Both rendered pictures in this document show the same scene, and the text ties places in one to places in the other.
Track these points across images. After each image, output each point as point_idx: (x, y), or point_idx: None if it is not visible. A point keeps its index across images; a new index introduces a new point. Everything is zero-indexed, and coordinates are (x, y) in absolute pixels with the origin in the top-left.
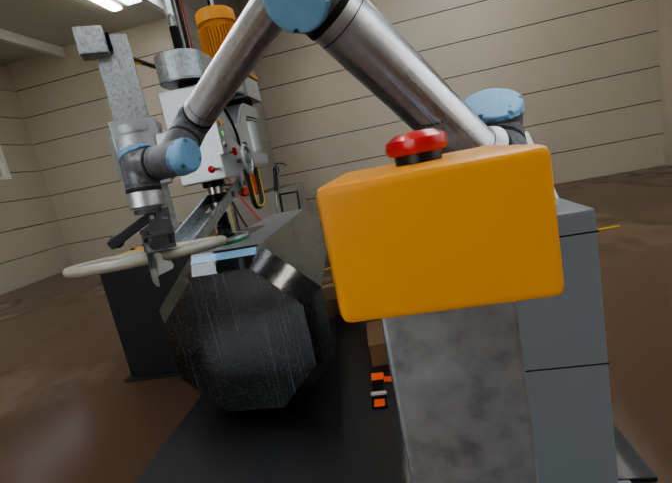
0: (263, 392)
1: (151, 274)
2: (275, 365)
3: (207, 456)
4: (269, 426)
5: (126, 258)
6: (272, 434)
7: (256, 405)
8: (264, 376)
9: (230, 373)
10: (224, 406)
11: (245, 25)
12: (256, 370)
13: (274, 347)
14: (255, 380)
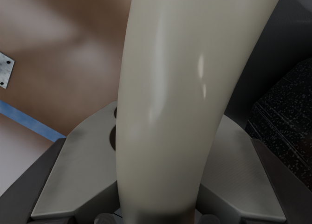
0: (273, 99)
1: (85, 119)
2: (270, 126)
3: (266, 29)
4: (253, 85)
5: (170, 36)
6: (241, 84)
7: (276, 86)
8: (277, 110)
9: None
10: (306, 60)
11: None
12: (288, 108)
13: (278, 140)
14: (285, 101)
